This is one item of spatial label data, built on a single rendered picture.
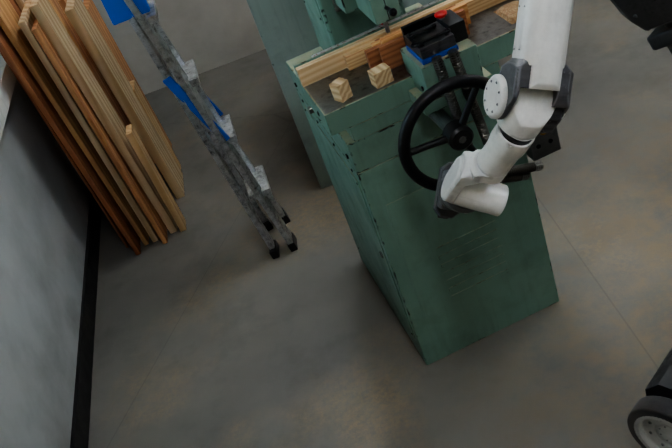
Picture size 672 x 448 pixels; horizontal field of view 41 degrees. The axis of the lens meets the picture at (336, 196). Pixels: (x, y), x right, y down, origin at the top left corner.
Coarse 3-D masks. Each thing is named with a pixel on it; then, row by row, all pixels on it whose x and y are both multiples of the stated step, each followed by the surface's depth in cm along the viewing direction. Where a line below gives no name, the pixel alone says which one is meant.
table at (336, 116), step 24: (480, 24) 220; (504, 24) 216; (480, 48) 212; (504, 48) 214; (360, 72) 219; (312, 96) 217; (360, 96) 210; (384, 96) 211; (408, 96) 213; (456, 96) 205; (336, 120) 210; (360, 120) 212
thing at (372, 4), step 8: (360, 0) 218; (368, 0) 211; (376, 0) 211; (384, 0) 211; (392, 0) 212; (360, 8) 222; (368, 8) 214; (376, 8) 212; (400, 8) 214; (368, 16) 218; (376, 16) 213; (384, 16) 213; (376, 24) 214
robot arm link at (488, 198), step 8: (480, 184) 172; (488, 184) 173; (496, 184) 173; (504, 184) 175; (464, 192) 171; (472, 192) 171; (480, 192) 172; (488, 192) 172; (496, 192) 172; (504, 192) 172; (456, 200) 172; (464, 200) 172; (472, 200) 172; (480, 200) 172; (488, 200) 172; (496, 200) 172; (504, 200) 172; (456, 208) 180; (464, 208) 180; (472, 208) 174; (480, 208) 173; (488, 208) 173; (496, 208) 173
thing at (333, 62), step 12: (456, 0) 224; (420, 12) 224; (432, 12) 223; (396, 24) 223; (372, 36) 222; (348, 48) 221; (312, 60) 221; (324, 60) 221; (336, 60) 222; (300, 72) 220; (312, 72) 221; (324, 72) 222; (336, 72) 223
